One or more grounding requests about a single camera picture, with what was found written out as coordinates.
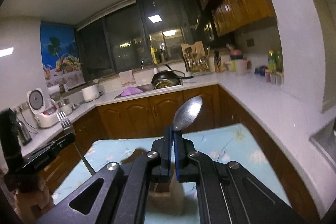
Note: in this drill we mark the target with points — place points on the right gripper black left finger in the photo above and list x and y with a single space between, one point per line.
117 193

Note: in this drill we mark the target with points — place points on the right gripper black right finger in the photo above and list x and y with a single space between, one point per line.
228 193

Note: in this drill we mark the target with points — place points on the silver metal fork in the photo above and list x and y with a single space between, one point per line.
68 128

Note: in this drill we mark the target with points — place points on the silver metal spoon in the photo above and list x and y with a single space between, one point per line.
187 113

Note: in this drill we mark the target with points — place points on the person's left hand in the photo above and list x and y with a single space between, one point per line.
30 206

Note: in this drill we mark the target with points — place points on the steel electric kettle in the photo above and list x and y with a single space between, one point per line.
24 135

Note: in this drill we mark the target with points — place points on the light blue floral tablecloth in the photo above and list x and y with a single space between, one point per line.
225 144

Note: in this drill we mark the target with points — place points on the white rice cooker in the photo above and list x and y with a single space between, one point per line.
44 111

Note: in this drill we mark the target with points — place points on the small white steel pot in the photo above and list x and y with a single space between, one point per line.
65 105

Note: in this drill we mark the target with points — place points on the wooden lower cabinets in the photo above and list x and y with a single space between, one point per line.
148 116

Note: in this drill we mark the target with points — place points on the white cylindrical pot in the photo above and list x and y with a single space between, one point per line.
90 93

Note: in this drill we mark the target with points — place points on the purple plastic lid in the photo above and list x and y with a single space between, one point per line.
129 91

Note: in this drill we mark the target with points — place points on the fruit beach poster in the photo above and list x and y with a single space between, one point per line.
60 56

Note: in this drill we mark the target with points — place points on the beige hanging dish cloth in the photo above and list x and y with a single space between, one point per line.
127 78

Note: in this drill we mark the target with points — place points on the pink cup on counter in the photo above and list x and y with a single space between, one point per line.
241 66

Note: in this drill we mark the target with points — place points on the black wok in sink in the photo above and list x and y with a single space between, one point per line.
171 76

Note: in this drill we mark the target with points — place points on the counter utensil drying rack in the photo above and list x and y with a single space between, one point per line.
196 57

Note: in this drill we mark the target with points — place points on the green bottle on counter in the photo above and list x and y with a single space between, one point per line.
272 61

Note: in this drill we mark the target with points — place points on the yellow detergent bottle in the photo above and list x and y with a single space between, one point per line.
154 57

